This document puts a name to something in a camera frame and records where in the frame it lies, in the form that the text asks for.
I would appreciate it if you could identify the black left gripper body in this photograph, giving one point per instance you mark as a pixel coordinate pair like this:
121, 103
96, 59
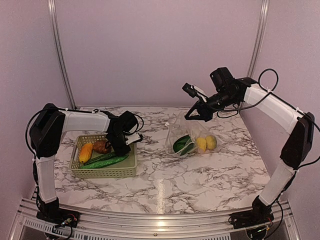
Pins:
115, 141

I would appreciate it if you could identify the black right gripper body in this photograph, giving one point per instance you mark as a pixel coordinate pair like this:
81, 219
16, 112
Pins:
225, 101

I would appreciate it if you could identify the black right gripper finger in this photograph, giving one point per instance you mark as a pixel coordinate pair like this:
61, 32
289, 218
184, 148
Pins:
191, 110
194, 118

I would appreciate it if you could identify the yellow lemon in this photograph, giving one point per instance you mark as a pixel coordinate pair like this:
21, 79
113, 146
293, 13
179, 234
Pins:
201, 145

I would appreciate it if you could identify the clear zip top bag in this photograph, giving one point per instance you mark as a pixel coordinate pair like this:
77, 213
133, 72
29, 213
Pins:
180, 127

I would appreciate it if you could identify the green white bok choy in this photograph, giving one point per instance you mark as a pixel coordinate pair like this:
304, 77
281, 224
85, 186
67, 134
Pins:
183, 145

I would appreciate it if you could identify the beige perforated plastic basket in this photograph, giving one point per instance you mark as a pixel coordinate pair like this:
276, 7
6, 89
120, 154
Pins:
124, 169

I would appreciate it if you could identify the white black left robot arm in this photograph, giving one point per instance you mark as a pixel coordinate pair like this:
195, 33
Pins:
43, 135

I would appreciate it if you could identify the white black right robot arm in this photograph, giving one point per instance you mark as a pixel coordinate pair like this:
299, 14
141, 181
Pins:
299, 126

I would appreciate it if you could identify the brown potato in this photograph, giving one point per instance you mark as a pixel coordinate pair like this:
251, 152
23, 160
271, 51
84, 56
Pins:
102, 147

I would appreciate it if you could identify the dark green cucumber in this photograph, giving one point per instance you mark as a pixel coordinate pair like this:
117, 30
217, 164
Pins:
100, 158

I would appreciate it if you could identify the light green cucumber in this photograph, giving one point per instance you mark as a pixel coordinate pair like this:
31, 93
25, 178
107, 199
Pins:
103, 162

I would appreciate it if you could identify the orange yellow mango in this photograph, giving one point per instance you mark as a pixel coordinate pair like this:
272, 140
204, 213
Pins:
85, 153

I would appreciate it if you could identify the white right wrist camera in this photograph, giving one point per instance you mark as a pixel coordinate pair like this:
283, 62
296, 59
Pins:
193, 91

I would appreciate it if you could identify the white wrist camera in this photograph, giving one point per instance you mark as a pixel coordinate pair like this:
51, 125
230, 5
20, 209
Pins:
193, 91
134, 138

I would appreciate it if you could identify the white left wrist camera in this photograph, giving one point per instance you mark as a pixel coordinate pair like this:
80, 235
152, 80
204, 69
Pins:
134, 138

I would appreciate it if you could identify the aluminium front rail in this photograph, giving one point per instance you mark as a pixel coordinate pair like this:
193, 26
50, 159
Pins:
107, 225

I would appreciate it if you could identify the right aluminium frame post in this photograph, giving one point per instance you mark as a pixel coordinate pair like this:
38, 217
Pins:
260, 33

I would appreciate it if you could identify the aluminium frame post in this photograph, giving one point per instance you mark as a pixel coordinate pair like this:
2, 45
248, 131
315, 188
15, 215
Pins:
59, 51
260, 33

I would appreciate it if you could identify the left aluminium frame post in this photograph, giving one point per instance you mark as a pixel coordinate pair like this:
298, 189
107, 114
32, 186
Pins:
59, 51

